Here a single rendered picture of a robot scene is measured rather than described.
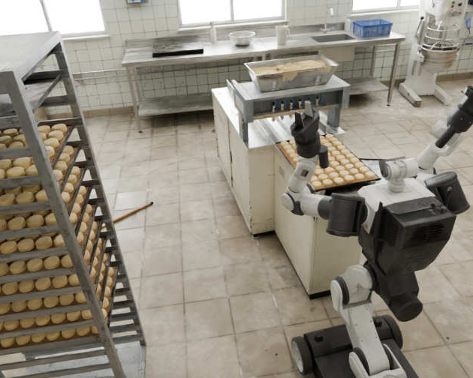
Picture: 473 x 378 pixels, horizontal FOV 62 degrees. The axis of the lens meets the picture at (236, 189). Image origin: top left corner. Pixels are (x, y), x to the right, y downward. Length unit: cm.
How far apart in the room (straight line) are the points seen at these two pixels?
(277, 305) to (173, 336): 69
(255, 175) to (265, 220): 42
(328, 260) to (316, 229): 28
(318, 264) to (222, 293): 71
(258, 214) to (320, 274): 72
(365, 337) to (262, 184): 128
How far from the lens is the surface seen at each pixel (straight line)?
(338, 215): 146
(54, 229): 137
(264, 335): 258
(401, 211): 148
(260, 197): 293
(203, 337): 260
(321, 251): 245
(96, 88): 584
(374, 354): 215
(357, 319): 215
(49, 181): 123
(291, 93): 265
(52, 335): 179
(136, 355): 243
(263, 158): 276
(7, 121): 121
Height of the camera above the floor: 207
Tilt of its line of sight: 33 degrees down
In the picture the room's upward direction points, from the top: 3 degrees counter-clockwise
